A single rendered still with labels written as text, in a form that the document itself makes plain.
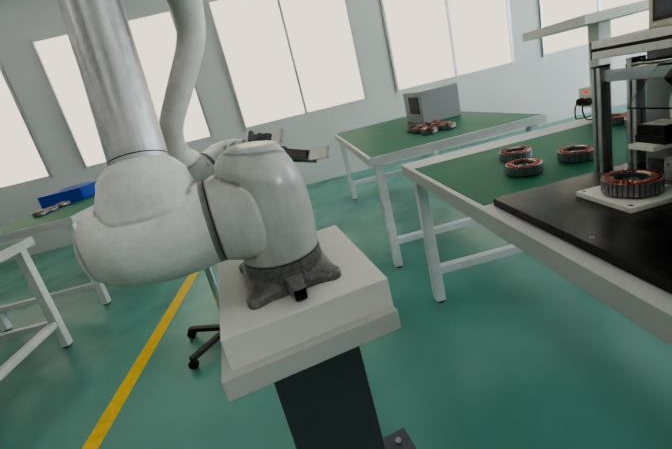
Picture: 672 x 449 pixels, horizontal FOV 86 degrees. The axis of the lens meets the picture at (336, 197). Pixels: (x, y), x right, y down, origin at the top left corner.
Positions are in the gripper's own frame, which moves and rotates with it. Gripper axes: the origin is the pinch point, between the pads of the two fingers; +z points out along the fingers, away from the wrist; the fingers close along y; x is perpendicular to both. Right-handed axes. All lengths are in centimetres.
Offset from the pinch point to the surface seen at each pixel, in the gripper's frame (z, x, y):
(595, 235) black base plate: 48, -15, -35
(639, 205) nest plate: 54, -7, -46
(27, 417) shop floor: -173, -121, 14
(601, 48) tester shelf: 46, 34, -55
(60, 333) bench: -227, -96, -3
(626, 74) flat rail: 51, 25, -54
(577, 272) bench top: 46, -22, -30
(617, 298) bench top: 53, -25, -26
